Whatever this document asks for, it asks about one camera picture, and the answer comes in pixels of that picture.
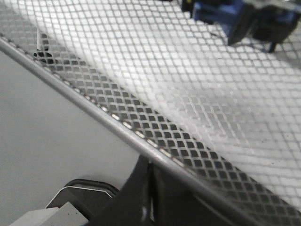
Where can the silver rack frame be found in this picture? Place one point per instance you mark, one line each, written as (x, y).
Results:
(42, 50)

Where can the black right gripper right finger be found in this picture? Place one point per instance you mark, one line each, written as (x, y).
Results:
(174, 203)

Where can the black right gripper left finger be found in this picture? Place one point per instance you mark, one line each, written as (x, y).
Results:
(132, 204)

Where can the red emergency stop button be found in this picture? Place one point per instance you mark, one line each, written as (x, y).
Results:
(271, 21)

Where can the mesh tray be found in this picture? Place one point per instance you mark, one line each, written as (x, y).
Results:
(223, 119)

